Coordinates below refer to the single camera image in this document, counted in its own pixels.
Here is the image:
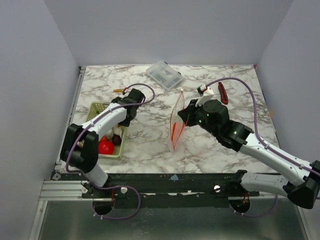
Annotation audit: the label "clear plastic parts box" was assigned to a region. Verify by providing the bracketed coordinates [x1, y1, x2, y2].
[146, 60, 184, 90]

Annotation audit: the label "clear zip top bag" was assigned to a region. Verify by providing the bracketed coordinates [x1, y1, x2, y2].
[169, 88, 185, 150]

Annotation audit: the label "red toy tomato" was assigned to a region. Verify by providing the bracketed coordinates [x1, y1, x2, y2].
[98, 141, 115, 155]

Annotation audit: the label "dark purple toy fruit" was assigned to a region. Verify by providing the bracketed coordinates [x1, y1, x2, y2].
[112, 134, 122, 146]

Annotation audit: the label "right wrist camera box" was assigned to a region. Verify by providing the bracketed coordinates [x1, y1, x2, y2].
[195, 84, 214, 107]

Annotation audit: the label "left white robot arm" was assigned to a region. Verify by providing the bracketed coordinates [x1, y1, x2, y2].
[60, 88, 145, 198]

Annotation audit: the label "red black utility knife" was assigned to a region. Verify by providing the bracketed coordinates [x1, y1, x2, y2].
[218, 82, 229, 105]

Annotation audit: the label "yellow handled pliers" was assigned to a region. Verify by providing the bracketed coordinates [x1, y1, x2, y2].
[113, 88, 126, 94]

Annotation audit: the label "aluminium frame rail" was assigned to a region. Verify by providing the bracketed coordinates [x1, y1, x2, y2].
[39, 180, 83, 201]

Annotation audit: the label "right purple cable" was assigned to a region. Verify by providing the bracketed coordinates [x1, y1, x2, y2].
[203, 77, 320, 218]

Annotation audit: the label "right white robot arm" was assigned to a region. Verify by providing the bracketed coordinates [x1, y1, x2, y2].
[177, 99, 320, 209]

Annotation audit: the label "pale green plastic basket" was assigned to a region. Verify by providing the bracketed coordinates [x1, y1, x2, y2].
[81, 101, 128, 160]

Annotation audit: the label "orange toy carrot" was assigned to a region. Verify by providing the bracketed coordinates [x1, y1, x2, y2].
[172, 121, 185, 136]

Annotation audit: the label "black mounting base rail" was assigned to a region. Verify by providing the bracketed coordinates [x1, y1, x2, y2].
[82, 172, 293, 210]

